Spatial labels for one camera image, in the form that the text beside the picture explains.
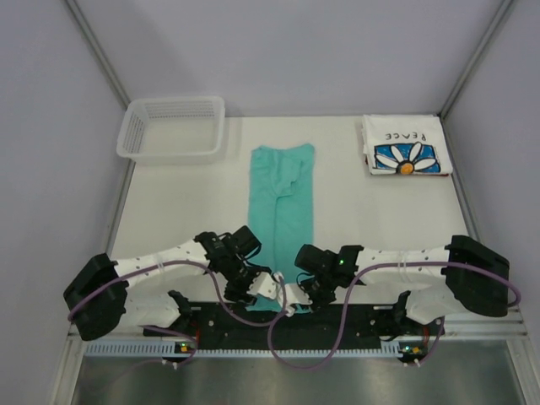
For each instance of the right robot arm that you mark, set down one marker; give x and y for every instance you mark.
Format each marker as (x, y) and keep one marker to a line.
(419, 286)

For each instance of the white plastic basket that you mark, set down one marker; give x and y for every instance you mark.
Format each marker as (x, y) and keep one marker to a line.
(185, 130)

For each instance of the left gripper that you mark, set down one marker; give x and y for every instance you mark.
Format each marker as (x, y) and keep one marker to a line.
(240, 294)

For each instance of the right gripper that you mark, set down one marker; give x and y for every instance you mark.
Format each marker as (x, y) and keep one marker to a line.
(330, 298)

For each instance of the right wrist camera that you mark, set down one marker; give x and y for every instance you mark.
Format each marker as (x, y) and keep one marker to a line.
(293, 300)

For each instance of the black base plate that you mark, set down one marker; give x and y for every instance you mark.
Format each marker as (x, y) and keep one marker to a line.
(214, 328)

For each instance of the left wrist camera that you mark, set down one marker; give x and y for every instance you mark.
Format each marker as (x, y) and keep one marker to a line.
(267, 285)

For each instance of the white slotted cable duct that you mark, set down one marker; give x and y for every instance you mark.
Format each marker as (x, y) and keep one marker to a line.
(175, 349)

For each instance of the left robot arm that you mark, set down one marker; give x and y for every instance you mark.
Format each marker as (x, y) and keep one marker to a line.
(145, 291)

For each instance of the white flower print t-shirt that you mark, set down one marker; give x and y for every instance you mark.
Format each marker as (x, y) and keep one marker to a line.
(405, 145)

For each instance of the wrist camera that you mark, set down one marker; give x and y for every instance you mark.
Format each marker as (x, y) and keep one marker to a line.
(293, 300)
(267, 285)

